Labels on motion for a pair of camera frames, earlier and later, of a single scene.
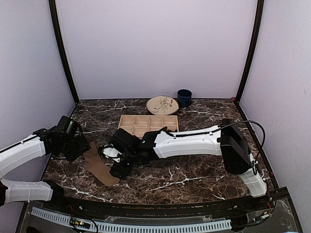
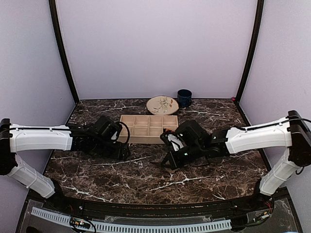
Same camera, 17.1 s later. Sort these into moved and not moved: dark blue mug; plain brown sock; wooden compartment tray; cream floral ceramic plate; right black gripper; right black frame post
Moved: plain brown sock; right black gripper
Not moved: wooden compartment tray; dark blue mug; cream floral ceramic plate; right black frame post
